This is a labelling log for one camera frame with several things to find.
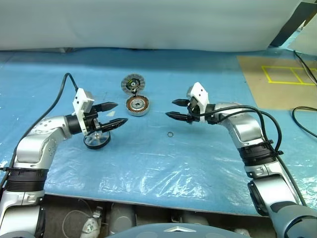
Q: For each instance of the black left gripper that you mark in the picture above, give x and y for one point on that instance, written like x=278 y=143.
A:
x=90 y=121

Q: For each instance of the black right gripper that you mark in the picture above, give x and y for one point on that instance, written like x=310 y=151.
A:
x=193 y=109

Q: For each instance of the motor stator housing copper windings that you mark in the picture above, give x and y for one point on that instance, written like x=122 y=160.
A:
x=137 y=105

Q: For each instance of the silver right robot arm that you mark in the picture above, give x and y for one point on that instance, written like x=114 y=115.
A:
x=245 y=129

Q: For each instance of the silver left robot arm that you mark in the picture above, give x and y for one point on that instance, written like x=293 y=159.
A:
x=32 y=146

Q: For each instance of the motor end cover circuit board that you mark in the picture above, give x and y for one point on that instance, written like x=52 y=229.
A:
x=133 y=84

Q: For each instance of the brown cardboard sheet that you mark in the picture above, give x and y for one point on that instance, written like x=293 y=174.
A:
x=252 y=81

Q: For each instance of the white backdrop sheet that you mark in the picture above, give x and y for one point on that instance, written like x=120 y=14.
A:
x=148 y=22

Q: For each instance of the grey cylinder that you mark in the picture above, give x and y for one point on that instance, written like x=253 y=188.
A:
x=122 y=217
x=194 y=218

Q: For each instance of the white pouch with green print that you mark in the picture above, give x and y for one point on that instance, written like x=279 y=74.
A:
x=91 y=224

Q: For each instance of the blue-grey robot torso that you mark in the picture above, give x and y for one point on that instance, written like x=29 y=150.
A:
x=173 y=231

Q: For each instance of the dark grey board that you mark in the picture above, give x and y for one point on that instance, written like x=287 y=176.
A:
x=289 y=27

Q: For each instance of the white foam panel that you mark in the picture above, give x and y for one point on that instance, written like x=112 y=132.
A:
x=307 y=39

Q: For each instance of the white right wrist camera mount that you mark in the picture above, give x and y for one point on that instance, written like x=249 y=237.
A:
x=200 y=95

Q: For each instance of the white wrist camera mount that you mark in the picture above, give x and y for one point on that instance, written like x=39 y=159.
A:
x=200 y=95
x=80 y=104

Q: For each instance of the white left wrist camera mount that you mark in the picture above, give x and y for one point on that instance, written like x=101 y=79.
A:
x=80 y=104

